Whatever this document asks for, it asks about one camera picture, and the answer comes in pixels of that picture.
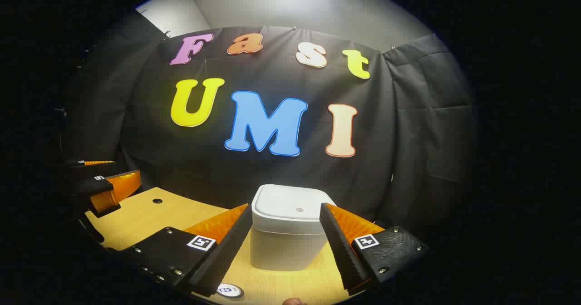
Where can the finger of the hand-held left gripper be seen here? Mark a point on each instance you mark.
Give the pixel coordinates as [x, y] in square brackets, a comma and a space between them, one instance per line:
[97, 169]
[97, 186]

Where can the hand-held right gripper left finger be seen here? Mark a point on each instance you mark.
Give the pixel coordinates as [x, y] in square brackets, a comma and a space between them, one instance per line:
[227, 255]

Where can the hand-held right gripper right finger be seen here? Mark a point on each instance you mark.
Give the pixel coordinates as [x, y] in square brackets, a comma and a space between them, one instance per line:
[342, 250]

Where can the silver pop can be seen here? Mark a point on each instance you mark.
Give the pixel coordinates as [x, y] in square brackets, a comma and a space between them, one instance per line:
[230, 290]

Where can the white desktop garbage bin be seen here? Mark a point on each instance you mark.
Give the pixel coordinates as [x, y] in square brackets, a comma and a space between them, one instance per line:
[286, 241]

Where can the wooden desktop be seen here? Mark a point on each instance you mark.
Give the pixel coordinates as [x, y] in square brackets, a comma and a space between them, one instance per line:
[145, 218]

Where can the black backdrop cloth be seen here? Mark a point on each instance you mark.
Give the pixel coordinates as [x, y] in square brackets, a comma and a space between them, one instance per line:
[408, 137]

